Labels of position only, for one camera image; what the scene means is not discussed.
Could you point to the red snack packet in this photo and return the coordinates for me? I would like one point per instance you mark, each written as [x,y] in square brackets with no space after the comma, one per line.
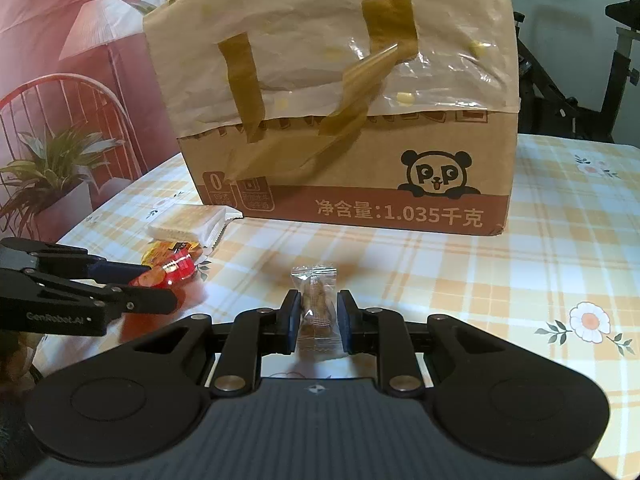
[172,270]

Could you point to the small clear candy packet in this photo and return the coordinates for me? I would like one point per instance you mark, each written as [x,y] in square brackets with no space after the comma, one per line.
[320,310]

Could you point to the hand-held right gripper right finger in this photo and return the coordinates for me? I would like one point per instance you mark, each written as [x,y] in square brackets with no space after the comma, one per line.
[345,325]

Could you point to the cardboard box with plastic liner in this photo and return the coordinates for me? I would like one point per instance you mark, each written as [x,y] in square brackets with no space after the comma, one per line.
[325,160]

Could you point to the small orange snack packet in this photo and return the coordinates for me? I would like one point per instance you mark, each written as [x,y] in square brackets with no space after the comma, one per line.
[167,250]

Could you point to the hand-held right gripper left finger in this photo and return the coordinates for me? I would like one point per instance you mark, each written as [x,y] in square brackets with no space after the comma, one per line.
[291,325]

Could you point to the printed pink backdrop cloth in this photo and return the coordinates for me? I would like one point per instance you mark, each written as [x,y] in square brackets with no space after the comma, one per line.
[60,85]

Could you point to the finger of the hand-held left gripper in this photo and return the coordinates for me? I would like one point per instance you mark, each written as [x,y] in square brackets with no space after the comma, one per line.
[75,260]
[145,301]

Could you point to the white cracker packet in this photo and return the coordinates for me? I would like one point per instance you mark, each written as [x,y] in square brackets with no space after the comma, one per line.
[190,222]

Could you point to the black exercise bike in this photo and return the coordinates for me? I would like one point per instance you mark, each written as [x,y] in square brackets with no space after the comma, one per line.
[575,75]

